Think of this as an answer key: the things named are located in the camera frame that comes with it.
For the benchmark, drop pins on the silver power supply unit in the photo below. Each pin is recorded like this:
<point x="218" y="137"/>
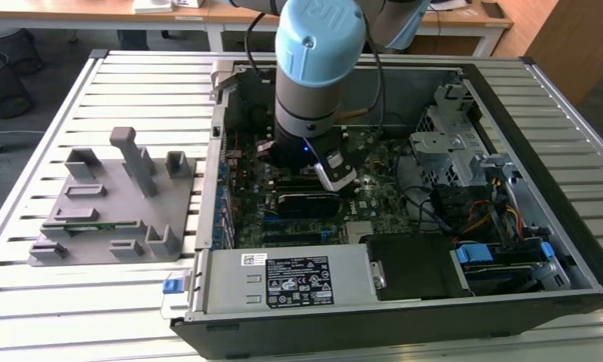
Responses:
<point x="221" y="279"/>

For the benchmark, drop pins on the blue plastic tab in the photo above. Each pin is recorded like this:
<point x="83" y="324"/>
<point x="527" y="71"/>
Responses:
<point x="546" y="252"/>

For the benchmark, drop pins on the white box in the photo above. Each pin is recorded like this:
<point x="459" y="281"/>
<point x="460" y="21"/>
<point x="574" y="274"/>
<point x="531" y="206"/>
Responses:
<point x="153" y="7"/>

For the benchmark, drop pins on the black RAM slot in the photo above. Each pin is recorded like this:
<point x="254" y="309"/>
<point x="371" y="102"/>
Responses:
<point x="292" y="178"/>
<point x="292" y="184"/>
<point x="292" y="181"/>

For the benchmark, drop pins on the black expansion slot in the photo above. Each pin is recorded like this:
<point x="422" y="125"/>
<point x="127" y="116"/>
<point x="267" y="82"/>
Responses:
<point x="295" y="238"/>

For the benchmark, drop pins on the black plastic connector block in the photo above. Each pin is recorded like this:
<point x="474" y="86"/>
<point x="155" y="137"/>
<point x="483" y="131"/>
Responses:
<point x="450" y="203"/>

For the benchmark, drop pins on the silver metal drive cage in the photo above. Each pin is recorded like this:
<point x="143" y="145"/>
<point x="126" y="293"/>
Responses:
<point x="442" y="145"/>

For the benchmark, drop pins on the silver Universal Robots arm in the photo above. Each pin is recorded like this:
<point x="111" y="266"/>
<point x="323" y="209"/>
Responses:
<point x="316" y="45"/>

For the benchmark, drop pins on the blue case latch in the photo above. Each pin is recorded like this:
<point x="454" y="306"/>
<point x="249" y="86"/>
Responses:
<point x="174" y="286"/>

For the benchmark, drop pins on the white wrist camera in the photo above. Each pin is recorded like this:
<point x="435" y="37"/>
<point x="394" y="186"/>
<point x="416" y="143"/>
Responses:
<point x="338" y="181"/>

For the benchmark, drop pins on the white device with black label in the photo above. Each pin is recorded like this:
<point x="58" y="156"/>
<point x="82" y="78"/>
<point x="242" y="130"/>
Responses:
<point x="186" y="3"/>

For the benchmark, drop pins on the black power supply label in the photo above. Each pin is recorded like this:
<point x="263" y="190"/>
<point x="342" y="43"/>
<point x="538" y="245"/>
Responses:
<point x="298" y="281"/>

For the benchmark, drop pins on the silver finned heatsink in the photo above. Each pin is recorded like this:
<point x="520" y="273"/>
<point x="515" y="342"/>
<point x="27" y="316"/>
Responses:
<point x="359" y="232"/>

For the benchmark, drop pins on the black PC case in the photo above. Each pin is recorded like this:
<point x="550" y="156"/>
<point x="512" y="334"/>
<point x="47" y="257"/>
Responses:
<point x="382" y="332"/>

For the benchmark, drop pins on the blue disk carrier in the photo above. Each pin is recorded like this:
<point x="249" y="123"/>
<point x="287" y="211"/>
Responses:
<point x="472" y="254"/>

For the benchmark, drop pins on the black mesh waste basket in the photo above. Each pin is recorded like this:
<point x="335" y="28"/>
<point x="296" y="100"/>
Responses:
<point x="0" y="86"/>
<point x="22" y="49"/>

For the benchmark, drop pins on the silver disk bay frame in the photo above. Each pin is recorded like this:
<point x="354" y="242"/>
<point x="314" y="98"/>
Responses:
<point x="527" y="203"/>

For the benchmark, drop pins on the green motherboard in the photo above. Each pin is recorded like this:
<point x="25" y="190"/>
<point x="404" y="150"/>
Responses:
<point x="376" y="188"/>

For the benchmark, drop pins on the grey parts rack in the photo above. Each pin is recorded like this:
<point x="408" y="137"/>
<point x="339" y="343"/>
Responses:
<point x="119" y="211"/>

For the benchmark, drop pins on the black plastic shroud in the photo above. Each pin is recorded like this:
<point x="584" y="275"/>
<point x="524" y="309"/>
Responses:
<point x="416" y="264"/>

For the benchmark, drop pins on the wooden desk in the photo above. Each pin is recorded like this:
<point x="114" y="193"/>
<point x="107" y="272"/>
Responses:
<point x="54" y="17"/>
<point x="462" y="22"/>

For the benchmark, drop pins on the dark phone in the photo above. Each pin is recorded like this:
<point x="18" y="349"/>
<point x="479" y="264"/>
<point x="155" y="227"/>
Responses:
<point x="492" y="10"/>

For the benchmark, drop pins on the wooden cabinet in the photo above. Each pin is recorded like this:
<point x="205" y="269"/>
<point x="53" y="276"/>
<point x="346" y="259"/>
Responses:
<point x="567" y="45"/>

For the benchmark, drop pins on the green RAM stick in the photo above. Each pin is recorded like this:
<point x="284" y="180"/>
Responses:
<point x="105" y="226"/>

